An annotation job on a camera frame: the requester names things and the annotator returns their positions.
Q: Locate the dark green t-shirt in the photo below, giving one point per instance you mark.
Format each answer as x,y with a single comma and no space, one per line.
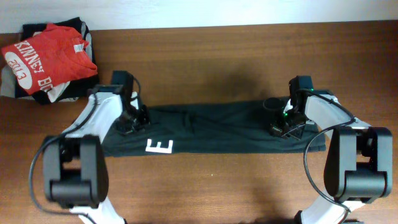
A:
223,128

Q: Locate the grey folded t-shirt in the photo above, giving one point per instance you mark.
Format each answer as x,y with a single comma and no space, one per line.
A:
9,88

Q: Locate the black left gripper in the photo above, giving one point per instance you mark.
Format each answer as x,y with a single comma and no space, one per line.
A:
144,117

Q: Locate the red folded t-shirt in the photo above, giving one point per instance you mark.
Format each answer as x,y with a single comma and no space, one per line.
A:
54,56

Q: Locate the white folded t-shirt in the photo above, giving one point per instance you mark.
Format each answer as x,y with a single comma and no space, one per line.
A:
55,93

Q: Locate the black folded t-shirt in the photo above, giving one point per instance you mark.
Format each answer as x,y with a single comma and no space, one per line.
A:
76,88

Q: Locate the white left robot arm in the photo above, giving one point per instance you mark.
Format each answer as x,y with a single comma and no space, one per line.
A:
74,166

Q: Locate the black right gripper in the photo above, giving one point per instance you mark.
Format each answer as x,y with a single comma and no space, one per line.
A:
275,126

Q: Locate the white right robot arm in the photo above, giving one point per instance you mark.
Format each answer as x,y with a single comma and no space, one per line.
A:
358,168

